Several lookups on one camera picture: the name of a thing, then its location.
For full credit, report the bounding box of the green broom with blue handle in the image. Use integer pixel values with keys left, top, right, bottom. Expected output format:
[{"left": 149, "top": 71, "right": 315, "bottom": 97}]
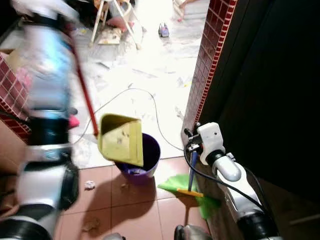
[{"left": 157, "top": 149, "right": 222, "bottom": 221}]

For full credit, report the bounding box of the yellow dustpan with red handle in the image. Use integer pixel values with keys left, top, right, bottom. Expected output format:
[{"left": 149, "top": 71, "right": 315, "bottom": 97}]
[{"left": 68, "top": 31, "right": 146, "bottom": 167}]

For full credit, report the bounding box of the beige floor mat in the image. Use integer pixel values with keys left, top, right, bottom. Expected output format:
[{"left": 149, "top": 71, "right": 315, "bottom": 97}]
[{"left": 97, "top": 27, "right": 124, "bottom": 46}]

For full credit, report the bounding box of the purple plastic bucket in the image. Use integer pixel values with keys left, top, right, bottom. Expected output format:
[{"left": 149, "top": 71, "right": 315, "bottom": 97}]
[{"left": 114, "top": 132, "right": 162, "bottom": 186}]

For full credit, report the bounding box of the grey right robot foot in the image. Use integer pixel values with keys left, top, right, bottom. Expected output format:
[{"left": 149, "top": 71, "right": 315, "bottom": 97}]
[{"left": 173, "top": 224, "right": 213, "bottom": 240}]

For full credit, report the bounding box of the grey robot foot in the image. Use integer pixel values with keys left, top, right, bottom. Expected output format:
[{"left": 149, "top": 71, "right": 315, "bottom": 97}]
[
  {"left": 102, "top": 232, "right": 127, "bottom": 240},
  {"left": 173, "top": 224, "right": 213, "bottom": 240}
]

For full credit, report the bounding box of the grey left robot foot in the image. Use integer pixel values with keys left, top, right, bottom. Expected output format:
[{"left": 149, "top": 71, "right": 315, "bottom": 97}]
[{"left": 102, "top": 232, "right": 127, "bottom": 240}]

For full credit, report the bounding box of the brown crumpled paper scrap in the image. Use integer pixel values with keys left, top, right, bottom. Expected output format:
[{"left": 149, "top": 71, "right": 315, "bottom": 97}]
[{"left": 82, "top": 217, "right": 101, "bottom": 234}]

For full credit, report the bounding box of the person's bare foot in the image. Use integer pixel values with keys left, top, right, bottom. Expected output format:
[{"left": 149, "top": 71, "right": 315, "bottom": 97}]
[{"left": 106, "top": 15, "right": 135, "bottom": 32}]

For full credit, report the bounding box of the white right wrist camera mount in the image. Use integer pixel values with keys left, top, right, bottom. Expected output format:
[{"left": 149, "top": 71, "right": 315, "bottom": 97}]
[{"left": 197, "top": 122, "right": 227, "bottom": 166}]

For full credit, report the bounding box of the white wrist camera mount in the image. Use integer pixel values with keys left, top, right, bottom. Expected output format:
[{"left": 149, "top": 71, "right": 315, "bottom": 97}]
[
  {"left": 11, "top": 0, "right": 80, "bottom": 22},
  {"left": 197, "top": 122, "right": 227, "bottom": 166}
]

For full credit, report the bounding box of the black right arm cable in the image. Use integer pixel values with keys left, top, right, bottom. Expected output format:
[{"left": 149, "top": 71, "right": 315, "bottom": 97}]
[{"left": 183, "top": 145, "right": 273, "bottom": 221}]

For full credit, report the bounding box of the thin dark floor cable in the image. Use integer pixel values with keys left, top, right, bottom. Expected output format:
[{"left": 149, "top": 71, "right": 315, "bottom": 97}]
[{"left": 72, "top": 88, "right": 185, "bottom": 152}]

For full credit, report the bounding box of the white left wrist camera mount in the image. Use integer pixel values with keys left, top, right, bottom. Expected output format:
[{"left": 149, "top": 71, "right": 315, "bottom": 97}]
[{"left": 11, "top": 0, "right": 80, "bottom": 22}]

